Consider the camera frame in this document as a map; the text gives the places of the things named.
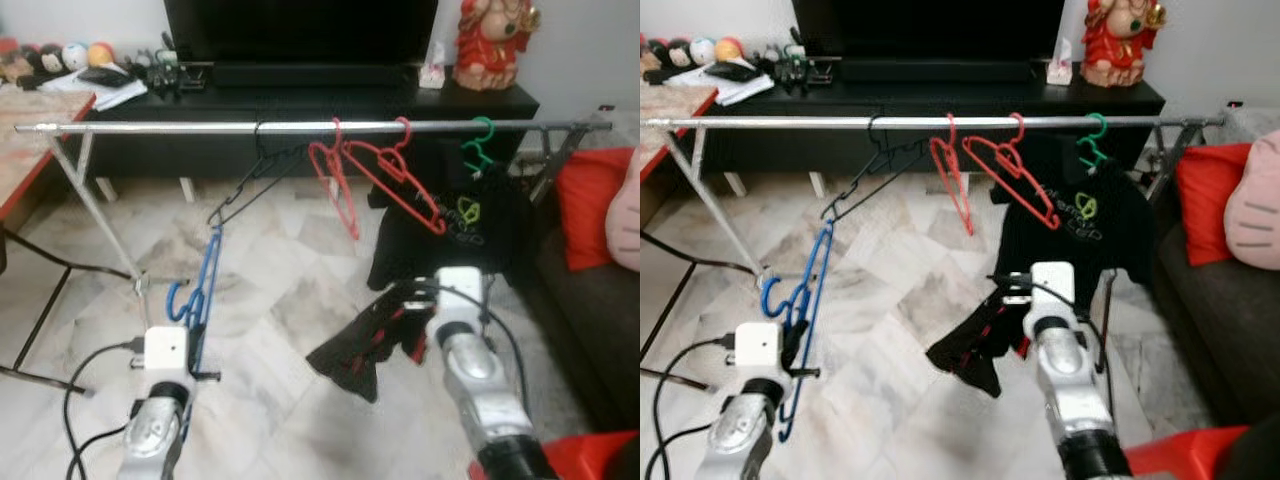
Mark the red capped brown toy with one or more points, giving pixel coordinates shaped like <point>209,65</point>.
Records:
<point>12,62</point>

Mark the red plastic stool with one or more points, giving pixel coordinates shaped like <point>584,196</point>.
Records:
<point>570,460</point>
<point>1170,455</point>

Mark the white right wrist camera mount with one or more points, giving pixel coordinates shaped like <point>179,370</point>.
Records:
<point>458,295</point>
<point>1052,290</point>

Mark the black flat television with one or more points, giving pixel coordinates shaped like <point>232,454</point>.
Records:
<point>930,28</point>
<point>300,30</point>

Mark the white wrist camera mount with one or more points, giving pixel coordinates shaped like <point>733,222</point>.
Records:
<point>165,350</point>
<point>458,295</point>
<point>757,350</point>
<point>1052,290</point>

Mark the white paper sheets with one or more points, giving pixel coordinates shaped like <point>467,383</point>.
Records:
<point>115,97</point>
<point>745,93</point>

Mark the black TV console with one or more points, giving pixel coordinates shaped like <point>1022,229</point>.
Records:
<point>850,150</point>
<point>200,155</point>

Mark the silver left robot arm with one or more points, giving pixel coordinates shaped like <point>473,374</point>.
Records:
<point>150,440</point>
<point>740,440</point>

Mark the black round plush toy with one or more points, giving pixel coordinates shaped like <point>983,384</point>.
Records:
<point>677,57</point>
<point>50,62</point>

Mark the red gold figurine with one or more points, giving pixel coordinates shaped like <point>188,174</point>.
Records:
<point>490,55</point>
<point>1115,50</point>

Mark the small white pink ornament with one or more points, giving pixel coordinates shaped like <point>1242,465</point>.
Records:
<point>432,75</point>
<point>1058,70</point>

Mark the orange round plush toy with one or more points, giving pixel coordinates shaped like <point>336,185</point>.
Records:
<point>729,50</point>
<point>101,55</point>

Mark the black soundbar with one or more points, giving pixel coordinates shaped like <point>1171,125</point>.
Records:
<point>310,74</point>
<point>940,70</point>

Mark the flat black pouch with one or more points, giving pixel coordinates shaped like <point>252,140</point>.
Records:
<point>105,77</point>
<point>730,72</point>

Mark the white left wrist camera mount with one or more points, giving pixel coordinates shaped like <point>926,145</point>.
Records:
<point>757,350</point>
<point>165,350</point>

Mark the white round plush toy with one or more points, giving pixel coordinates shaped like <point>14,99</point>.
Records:
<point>76,57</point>
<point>703,52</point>

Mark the pink cat face pillow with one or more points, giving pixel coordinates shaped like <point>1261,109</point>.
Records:
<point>625,220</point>
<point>1255,200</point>

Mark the white green cup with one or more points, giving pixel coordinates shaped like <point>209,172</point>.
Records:
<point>166,59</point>
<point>795,54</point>

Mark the blue plastic hanger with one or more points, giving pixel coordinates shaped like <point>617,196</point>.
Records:
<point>208,275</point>
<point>818,275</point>

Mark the black polo shirt with logo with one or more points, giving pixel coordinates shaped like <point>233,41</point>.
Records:
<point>1110,220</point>
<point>500,230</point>

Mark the black garment with red trim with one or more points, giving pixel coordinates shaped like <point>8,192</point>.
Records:
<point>970,350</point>
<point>350,355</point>

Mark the green plastic hanger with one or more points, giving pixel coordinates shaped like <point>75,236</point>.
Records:
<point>480,150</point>
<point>1093,145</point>

